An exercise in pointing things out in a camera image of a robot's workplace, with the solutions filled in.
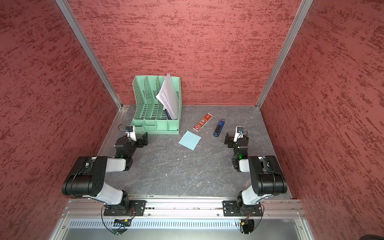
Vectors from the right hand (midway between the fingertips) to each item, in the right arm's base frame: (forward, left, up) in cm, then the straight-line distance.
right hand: (234, 134), depth 94 cm
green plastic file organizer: (+24, +61, -6) cm, 66 cm away
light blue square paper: (+1, +29, -8) cm, 30 cm away
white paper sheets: (+21, +42, +17) cm, 50 cm away
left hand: (+1, +61, +2) cm, 61 cm away
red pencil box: (+18, +18, -6) cm, 26 cm away
